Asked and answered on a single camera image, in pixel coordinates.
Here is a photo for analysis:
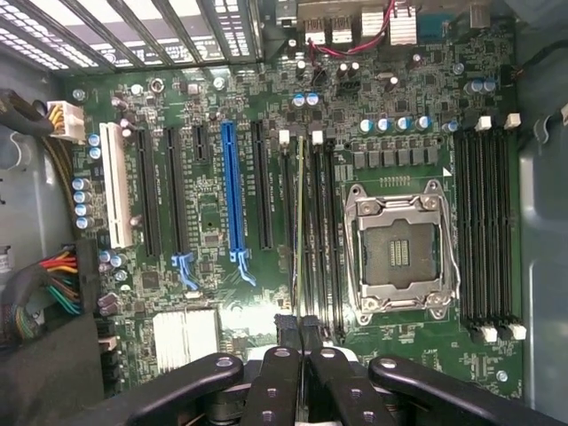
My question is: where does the grey metal PC case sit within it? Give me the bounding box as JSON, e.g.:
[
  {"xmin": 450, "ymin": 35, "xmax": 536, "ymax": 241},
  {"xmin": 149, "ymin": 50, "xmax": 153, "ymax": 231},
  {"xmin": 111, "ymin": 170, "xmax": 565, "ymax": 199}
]
[{"xmin": 0, "ymin": 0, "xmax": 568, "ymax": 426}]

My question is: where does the yellow and black wire bundle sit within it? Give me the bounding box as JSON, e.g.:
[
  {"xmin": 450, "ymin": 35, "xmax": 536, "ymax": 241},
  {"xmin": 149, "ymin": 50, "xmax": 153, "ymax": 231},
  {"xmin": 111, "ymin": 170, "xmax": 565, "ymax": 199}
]
[{"xmin": 42, "ymin": 132, "xmax": 77, "ymax": 218}]

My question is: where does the white expansion slot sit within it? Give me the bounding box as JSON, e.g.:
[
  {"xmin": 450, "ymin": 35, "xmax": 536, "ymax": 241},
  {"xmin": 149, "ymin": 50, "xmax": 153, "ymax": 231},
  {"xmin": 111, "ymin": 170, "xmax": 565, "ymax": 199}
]
[{"xmin": 99, "ymin": 122, "xmax": 135, "ymax": 250}]

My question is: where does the red wire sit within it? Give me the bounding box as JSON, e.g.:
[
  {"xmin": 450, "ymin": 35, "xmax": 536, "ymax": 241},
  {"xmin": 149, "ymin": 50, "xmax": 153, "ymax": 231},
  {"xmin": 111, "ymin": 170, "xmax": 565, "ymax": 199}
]
[{"xmin": 304, "ymin": 0, "xmax": 397, "ymax": 58}]

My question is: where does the long black expansion slot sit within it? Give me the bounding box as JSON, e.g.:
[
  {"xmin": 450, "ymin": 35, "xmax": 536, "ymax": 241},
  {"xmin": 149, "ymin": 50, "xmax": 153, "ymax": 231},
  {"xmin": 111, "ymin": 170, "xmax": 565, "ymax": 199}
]
[
  {"xmin": 134, "ymin": 127, "xmax": 164, "ymax": 260},
  {"xmin": 164, "ymin": 126, "xmax": 196, "ymax": 288},
  {"xmin": 249, "ymin": 119, "xmax": 275, "ymax": 251}
]

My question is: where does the silver chipset heatsink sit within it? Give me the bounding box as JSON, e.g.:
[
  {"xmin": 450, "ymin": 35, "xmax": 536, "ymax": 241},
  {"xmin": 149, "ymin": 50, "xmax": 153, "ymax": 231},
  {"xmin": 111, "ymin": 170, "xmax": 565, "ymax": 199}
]
[{"xmin": 152, "ymin": 309, "xmax": 222, "ymax": 375}]

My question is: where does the white power connector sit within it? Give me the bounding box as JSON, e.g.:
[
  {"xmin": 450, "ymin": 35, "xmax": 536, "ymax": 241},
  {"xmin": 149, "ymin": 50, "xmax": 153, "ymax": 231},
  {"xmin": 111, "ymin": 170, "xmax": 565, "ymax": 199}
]
[{"xmin": 45, "ymin": 99, "xmax": 86, "ymax": 143}]

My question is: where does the multicoloured wire bundle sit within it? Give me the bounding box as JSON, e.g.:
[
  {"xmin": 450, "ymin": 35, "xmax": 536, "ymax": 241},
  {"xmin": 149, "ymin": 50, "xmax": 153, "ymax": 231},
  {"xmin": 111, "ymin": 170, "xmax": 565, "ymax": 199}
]
[{"xmin": 0, "ymin": 249, "xmax": 84, "ymax": 341}]

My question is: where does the blue expansion slot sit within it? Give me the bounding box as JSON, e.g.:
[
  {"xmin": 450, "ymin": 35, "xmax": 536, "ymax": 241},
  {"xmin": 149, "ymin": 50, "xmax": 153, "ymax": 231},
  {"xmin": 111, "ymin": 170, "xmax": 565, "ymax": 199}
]
[{"xmin": 219, "ymin": 121, "xmax": 257, "ymax": 288}]

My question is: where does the black drive cage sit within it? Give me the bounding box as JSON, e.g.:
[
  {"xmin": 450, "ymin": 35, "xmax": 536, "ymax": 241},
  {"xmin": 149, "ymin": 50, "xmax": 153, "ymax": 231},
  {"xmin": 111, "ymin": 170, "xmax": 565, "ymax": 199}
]
[{"xmin": 0, "ymin": 310, "xmax": 107, "ymax": 426}]

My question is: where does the green motherboard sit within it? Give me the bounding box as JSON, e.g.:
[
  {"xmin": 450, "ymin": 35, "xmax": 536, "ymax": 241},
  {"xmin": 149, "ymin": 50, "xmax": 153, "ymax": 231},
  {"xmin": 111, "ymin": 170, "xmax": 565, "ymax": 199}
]
[{"xmin": 66, "ymin": 0, "xmax": 530, "ymax": 400}]

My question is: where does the small silver finned heatsink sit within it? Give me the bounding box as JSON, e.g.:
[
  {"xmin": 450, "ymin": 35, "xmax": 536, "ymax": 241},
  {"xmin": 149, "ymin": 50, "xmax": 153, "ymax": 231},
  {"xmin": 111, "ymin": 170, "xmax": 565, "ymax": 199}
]
[{"xmin": 389, "ymin": 7, "xmax": 419, "ymax": 46}]

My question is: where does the short black expansion slot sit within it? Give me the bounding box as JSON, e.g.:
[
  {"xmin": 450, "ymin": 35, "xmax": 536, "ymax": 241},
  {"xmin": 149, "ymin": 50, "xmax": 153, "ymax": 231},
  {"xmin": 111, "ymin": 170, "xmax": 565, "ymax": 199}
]
[{"xmin": 192, "ymin": 124, "xmax": 210, "ymax": 164}]

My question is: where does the wire locking lever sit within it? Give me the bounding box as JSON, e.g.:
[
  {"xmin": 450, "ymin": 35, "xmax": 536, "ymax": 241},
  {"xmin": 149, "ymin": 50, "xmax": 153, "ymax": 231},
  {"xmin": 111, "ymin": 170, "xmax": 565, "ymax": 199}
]
[
  {"xmin": 343, "ymin": 219, "xmax": 372, "ymax": 321},
  {"xmin": 432, "ymin": 188, "xmax": 462, "ymax": 307}
]

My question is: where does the black main power connector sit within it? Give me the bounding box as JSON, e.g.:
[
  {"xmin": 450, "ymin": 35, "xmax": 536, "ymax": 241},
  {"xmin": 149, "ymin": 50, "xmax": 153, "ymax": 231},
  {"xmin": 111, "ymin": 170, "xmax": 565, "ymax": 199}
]
[{"xmin": 74, "ymin": 238, "xmax": 99, "ymax": 315}]

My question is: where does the silver CPU socket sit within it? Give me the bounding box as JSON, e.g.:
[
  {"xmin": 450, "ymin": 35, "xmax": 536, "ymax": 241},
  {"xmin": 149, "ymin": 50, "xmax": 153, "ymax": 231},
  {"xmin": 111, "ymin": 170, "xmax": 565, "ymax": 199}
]
[{"xmin": 343, "ymin": 178, "xmax": 462, "ymax": 323}]

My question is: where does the black sleeved cable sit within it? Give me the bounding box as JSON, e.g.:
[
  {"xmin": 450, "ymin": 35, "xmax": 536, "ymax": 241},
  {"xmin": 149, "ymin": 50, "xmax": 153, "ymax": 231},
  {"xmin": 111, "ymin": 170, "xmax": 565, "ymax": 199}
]
[{"xmin": 0, "ymin": 87, "xmax": 55, "ymax": 135}]

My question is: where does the blue video port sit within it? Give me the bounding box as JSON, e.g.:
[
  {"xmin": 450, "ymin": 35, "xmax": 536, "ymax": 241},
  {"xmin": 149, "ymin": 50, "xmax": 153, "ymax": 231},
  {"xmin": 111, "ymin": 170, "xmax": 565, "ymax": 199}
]
[{"xmin": 415, "ymin": 12, "xmax": 454, "ymax": 44}]

